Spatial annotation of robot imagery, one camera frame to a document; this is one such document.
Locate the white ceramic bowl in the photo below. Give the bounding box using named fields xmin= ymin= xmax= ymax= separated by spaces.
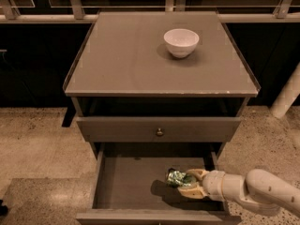
xmin=163 ymin=29 xmax=200 ymax=58

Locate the closed top grey drawer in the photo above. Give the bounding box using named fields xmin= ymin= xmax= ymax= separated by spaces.
xmin=76 ymin=116 xmax=241 ymax=143

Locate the round brass drawer knob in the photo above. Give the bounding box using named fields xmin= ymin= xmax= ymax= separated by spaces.
xmin=156 ymin=127 xmax=164 ymax=137

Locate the crushed green can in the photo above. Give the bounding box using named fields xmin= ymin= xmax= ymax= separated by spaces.
xmin=166 ymin=168 xmax=196 ymax=188

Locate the metal window railing frame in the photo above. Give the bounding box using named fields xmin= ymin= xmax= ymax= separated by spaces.
xmin=0 ymin=0 xmax=300 ymax=23

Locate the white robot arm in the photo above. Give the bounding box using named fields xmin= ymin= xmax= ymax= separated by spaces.
xmin=177 ymin=169 xmax=300 ymax=217

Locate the open middle grey drawer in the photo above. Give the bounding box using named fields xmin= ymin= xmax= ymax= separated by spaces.
xmin=76 ymin=152 xmax=241 ymax=225

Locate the grey wooden drawer cabinet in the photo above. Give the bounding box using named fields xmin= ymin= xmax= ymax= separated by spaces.
xmin=64 ymin=11 xmax=260 ymax=157

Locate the black object at floor edge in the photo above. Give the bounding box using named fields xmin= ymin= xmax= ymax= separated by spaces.
xmin=0 ymin=200 xmax=8 ymax=216

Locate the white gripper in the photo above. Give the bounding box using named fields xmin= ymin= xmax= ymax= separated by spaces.
xmin=177 ymin=169 xmax=225 ymax=202

